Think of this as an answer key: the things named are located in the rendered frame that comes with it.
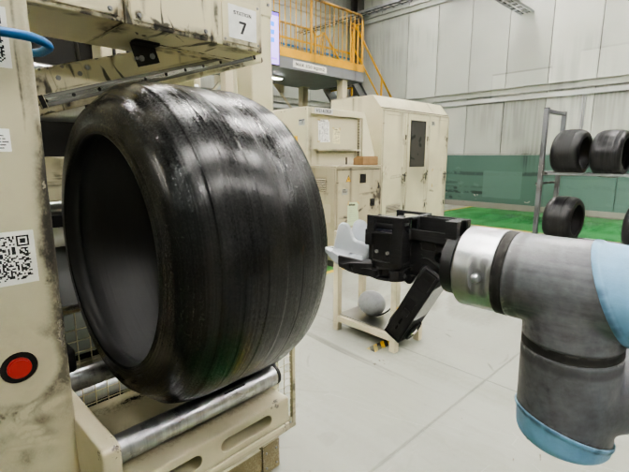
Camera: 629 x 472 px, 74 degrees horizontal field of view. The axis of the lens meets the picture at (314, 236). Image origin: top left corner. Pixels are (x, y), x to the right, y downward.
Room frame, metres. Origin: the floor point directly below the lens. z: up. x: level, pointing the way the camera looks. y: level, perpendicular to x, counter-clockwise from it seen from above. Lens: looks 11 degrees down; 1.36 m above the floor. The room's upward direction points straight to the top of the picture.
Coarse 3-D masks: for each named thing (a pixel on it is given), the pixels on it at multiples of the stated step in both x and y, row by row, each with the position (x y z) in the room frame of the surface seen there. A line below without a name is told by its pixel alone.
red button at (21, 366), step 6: (18, 360) 0.56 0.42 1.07; (24, 360) 0.56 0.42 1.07; (12, 366) 0.55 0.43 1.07; (18, 366) 0.55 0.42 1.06; (24, 366) 0.56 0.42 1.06; (30, 366) 0.56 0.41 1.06; (12, 372) 0.55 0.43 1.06; (18, 372) 0.55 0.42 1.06; (24, 372) 0.56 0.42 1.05; (18, 378) 0.55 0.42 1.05
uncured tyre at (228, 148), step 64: (128, 128) 0.65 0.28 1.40; (192, 128) 0.63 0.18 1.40; (256, 128) 0.72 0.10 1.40; (64, 192) 0.87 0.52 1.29; (128, 192) 1.04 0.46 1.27; (192, 192) 0.58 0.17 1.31; (256, 192) 0.63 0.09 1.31; (128, 256) 1.03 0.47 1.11; (192, 256) 0.56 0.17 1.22; (256, 256) 0.60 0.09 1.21; (320, 256) 0.71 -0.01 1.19; (128, 320) 0.93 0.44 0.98; (192, 320) 0.57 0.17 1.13; (256, 320) 0.62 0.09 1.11; (128, 384) 0.71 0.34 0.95; (192, 384) 0.61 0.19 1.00
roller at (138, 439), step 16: (272, 368) 0.82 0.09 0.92; (240, 384) 0.76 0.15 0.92; (256, 384) 0.77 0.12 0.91; (272, 384) 0.80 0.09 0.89; (208, 400) 0.70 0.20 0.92; (224, 400) 0.72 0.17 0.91; (240, 400) 0.74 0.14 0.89; (160, 416) 0.65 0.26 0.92; (176, 416) 0.66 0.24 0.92; (192, 416) 0.67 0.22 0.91; (208, 416) 0.69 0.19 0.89; (128, 432) 0.61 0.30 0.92; (144, 432) 0.61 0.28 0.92; (160, 432) 0.63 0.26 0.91; (176, 432) 0.64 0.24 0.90; (128, 448) 0.59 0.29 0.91; (144, 448) 0.60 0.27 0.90
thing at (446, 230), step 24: (384, 216) 0.51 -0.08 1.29; (408, 216) 0.51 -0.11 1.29; (432, 216) 0.52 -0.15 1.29; (384, 240) 0.51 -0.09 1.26; (408, 240) 0.50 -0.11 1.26; (432, 240) 0.48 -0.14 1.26; (456, 240) 0.46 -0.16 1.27; (384, 264) 0.50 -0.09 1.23; (408, 264) 0.50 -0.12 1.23; (432, 264) 0.48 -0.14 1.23
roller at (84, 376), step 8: (80, 368) 0.81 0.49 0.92; (88, 368) 0.82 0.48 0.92; (96, 368) 0.82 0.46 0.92; (104, 368) 0.83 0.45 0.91; (72, 376) 0.79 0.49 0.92; (80, 376) 0.80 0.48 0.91; (88, 376) 0.81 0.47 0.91; (96, 376) 0.82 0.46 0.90; (104, 376) 0.83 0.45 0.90; (112, 376) 0.84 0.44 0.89; (72, 384) 0.78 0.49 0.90; (80, 384) 0.79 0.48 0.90; (88, 384) 0.81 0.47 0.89
